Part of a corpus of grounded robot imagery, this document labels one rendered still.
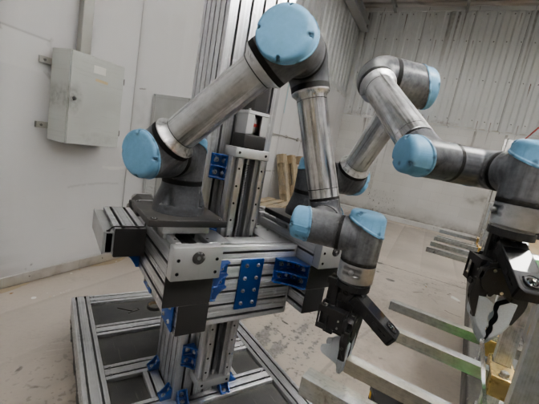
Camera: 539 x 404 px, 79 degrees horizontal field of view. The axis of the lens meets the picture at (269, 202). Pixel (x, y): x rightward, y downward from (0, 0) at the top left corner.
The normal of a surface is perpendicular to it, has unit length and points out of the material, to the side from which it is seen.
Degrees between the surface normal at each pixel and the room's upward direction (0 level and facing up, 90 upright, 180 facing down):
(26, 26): 90
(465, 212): 90
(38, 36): 90
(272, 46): 85
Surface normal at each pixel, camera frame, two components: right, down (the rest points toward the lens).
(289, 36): -0.22, 0.04
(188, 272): 0.54, 0.24
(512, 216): -0.69, 0.00
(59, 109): -0.44, 0.07
